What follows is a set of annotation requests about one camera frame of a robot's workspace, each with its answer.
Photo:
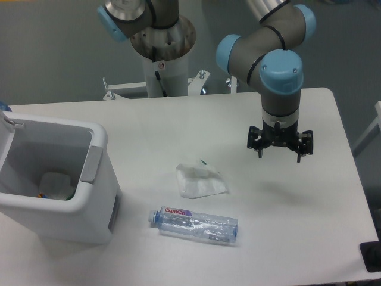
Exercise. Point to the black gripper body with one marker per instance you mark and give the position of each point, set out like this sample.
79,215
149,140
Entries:
280,137

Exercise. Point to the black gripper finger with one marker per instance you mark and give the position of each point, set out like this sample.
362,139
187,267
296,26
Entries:
302,144
257,140

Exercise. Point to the white plastic wrapper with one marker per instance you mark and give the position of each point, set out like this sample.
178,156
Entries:
200,180

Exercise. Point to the clear plastic water bottle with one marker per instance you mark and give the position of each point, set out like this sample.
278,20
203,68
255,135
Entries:
194,224

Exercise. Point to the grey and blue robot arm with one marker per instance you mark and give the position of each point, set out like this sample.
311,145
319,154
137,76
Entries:
265,60

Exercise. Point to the white trash can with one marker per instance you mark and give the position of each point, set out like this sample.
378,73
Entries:
34,145

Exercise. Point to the black clamp at table edge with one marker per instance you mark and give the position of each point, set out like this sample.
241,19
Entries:
370,252

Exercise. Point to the blue object at left edge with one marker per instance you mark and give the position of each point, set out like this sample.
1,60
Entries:
5,107

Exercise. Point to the white frame at right edge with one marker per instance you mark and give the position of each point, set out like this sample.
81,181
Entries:
368,135

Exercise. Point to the white metal base frame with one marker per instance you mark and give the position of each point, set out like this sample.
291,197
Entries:
159,86

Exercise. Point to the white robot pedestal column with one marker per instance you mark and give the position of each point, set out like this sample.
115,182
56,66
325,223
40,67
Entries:
165,50

